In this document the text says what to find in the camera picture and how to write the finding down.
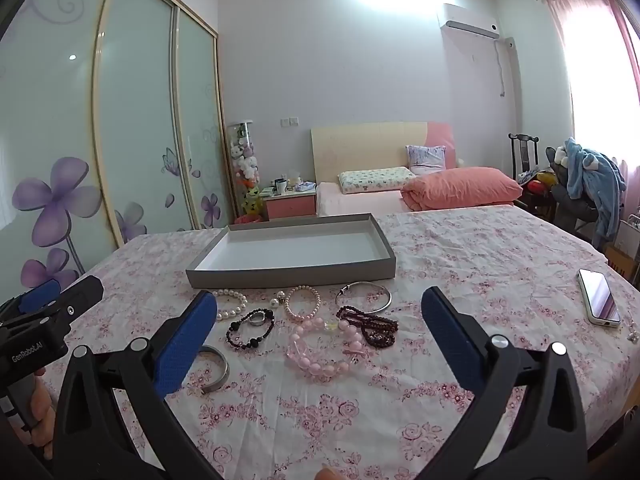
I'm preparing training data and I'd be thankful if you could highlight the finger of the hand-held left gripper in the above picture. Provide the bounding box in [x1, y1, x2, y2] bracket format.
[30, 275, 105, 331]
[0, 278, 62, 326]

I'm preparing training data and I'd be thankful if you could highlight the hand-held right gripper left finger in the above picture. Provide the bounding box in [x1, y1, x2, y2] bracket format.
[50, 290, 226, 480]

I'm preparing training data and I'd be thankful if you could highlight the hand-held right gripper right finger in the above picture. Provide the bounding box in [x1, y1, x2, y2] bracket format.
[420, 286, 588, 480]

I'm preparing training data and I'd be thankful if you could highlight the black bead bracelet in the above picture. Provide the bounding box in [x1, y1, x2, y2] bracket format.
[226, 307, 276, 352]

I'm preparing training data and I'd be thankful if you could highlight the grey headband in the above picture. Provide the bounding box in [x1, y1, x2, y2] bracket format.
[197, 345, 231, 393]

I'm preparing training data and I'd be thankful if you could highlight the white pearl bracelet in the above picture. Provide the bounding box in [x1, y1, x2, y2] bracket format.
[212, 289, 249, 322]

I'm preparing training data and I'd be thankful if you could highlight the thin silver bangle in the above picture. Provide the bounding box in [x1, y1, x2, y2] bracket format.
[336, 281, 393, 317]

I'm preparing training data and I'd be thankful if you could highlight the dark red bead bracelet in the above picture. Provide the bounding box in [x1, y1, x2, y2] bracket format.
[336, 306, 399, 348]

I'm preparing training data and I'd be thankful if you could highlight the pink pearl bracelet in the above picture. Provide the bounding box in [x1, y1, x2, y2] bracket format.
[285, 285, 321, 322]

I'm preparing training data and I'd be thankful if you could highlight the clear bag with trinkets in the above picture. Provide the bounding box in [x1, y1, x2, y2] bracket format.
[286, 317, 369, 383]

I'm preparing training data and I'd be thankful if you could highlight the grey shallow tray box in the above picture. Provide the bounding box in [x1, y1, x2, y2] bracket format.
[186, 213, 397, 289]

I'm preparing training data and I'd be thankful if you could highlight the person's left hand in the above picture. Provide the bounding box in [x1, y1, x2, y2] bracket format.
[10, 365, 57, 461]

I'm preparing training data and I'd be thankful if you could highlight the folded salmon pink duvet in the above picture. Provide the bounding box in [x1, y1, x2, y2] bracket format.
[401, 167, 523, 212]

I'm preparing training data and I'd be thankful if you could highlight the smartphone with white case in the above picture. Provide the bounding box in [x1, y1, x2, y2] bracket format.
[577, 268, 622, 328]

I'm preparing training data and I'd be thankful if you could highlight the bed with pink sheet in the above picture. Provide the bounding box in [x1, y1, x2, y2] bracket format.
[316, 180, 516, 217]

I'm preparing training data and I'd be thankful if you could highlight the pink and beige nightstand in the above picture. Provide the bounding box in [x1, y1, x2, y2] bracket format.
[263, 187, 318, 221]

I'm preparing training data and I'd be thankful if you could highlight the grey office chair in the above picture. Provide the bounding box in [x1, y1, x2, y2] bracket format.
[545, 146, 601, 233]

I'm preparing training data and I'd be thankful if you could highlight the white floral pillow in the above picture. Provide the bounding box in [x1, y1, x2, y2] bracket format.
[337, 165, 417, 195]

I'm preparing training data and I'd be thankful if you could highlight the small lilac pillow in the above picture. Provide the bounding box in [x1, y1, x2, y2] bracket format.
[406, 145, 447, 173]

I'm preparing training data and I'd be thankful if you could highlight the clear tube of plush toys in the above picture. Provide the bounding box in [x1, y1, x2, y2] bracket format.
[227, 120, 264, 218]

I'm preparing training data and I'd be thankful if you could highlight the sliding wardrobe with purple flowers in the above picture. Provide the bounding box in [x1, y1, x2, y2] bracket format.
[0, 0, 237, 301]

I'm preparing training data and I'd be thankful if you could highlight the cardboard box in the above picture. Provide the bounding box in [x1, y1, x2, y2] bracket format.
[604, 245, 640, 281]

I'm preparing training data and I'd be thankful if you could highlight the black wooden chair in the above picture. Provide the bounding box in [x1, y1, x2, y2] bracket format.
[508, 133, 541, 181]

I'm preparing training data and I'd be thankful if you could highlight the beige and pink headboard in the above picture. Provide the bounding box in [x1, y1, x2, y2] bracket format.
[311, 121, 457, 183]

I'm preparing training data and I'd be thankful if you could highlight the blue plush robe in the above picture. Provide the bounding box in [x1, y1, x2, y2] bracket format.
[565, 137, 627, 246]

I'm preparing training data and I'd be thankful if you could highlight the white air conditioner pipe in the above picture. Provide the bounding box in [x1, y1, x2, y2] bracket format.
[495, 36, 517, 173]

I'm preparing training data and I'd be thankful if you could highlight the pink curtain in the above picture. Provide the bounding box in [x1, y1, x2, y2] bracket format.
[542, 0, 640, 211]

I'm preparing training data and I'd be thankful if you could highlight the white wall air conditioner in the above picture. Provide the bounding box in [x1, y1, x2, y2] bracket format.
[437, 2, 501, 39]

